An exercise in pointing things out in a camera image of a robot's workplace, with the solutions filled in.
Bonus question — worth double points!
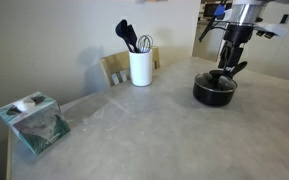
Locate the green patterned tissue box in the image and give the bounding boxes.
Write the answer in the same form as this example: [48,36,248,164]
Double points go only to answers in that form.
[0,91,72,156]

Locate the blue cable plug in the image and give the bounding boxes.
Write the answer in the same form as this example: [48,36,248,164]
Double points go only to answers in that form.
[213,3,227,18]

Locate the white cylindrical utensil holder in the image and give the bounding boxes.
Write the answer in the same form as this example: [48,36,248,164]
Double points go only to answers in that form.
[128,48,154,88]

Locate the wooden chair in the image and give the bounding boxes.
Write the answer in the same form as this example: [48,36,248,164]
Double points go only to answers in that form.
[100,46,161,87]

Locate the black spatula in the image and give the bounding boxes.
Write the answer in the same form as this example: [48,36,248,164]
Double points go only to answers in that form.
[126,24,141,54]

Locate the black pot with handle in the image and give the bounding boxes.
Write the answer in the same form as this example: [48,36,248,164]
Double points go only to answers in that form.
[192,60,249,108]

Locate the dark wall switch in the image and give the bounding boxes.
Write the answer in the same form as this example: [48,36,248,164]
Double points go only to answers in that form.
[280,13,289,25]

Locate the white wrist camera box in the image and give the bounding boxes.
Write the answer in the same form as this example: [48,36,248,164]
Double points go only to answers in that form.
[222,8,289,38]

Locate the black microwave oven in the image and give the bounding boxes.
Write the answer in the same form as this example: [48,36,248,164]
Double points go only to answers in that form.
[202,1,233,20]

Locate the black camera cable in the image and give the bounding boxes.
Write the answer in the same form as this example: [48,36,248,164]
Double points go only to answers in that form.
[198,0,229,43]

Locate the metal wire whisk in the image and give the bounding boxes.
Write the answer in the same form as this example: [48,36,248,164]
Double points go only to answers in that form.
[137,34,154,54]

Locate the black ladle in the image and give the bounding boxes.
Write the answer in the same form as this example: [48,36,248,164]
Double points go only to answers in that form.
[114,19,136,54]

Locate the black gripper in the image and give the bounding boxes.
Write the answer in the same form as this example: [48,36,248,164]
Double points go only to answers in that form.
[218,25,254,76]

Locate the glass lid with black knob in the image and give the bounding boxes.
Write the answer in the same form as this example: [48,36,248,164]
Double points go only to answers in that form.
[194,69,238,94]

